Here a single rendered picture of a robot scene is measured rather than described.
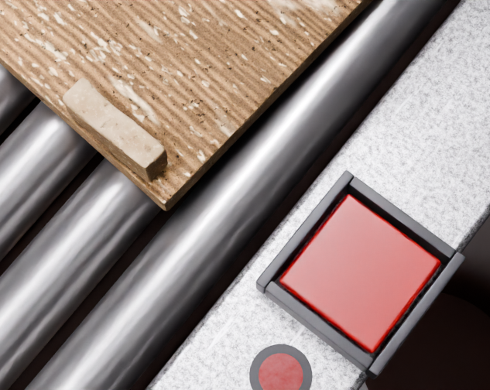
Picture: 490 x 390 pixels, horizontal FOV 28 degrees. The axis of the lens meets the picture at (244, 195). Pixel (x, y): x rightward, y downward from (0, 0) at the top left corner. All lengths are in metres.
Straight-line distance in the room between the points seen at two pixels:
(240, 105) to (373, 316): 0.13
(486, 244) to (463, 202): 0.70
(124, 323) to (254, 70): 0.15
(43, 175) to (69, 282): 0.06
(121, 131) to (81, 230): 0.06
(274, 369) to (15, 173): 0.17
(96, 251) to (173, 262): 0.04
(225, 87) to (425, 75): 0.11
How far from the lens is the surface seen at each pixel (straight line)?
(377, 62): 0.55
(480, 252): 1.25
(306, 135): 0.53
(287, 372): 0.50
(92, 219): 0.52
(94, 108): 0.49
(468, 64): 0.56
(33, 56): 0.54
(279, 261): 0.49
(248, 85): 0.52
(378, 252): 0.50
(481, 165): 0.53
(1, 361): 0.52
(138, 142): 0.48
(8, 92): 0.56
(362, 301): 0.49
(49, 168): 0.53
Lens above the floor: 1.41
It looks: 73 degrees down
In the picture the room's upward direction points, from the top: 3 degrees counter-clockwise
